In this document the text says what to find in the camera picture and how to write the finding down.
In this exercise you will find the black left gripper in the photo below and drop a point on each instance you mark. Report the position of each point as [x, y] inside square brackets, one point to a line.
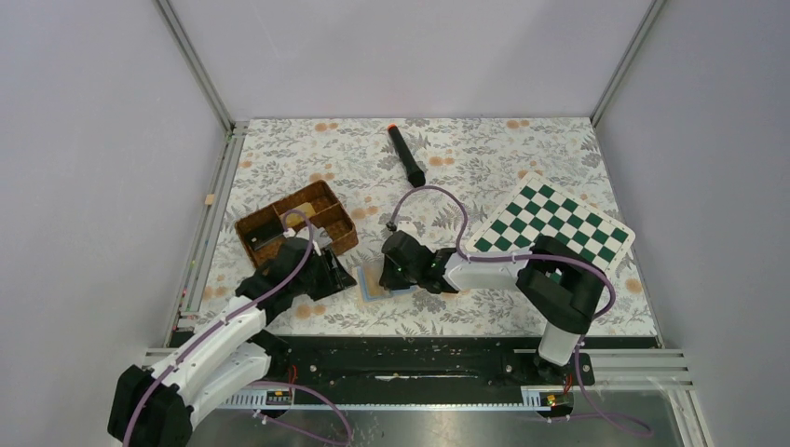
[335, 277]

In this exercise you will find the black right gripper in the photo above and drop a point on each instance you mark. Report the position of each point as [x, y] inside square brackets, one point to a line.
[388, 280]

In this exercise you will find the beige leather card holder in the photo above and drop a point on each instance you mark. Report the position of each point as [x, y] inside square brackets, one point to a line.
[369, 289]

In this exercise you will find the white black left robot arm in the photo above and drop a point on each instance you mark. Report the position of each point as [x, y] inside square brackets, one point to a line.
[163, 404]

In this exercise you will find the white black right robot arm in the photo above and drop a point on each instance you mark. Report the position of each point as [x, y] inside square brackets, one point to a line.
[563, 287]

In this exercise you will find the gold VIP card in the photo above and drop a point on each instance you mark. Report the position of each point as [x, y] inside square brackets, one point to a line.
[373, 277]

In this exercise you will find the gold card in basket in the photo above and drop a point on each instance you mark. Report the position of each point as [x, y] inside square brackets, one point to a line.
[307, 208]

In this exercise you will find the black card in basket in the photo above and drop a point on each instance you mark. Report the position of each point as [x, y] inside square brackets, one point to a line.
[263, 234]

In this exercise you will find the brown woven divided basket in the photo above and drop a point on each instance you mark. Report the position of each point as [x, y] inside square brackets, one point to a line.
[336, 227]

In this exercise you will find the black microphone orange tip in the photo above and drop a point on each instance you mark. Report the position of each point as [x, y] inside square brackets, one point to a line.
[415, 175]

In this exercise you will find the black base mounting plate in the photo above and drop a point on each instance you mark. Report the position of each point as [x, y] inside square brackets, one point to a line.
[410, 371]

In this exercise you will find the green white chessboard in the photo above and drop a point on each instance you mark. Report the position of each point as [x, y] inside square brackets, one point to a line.
[537, 207]

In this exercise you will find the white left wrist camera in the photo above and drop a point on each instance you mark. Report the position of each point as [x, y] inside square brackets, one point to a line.
[306, 239]

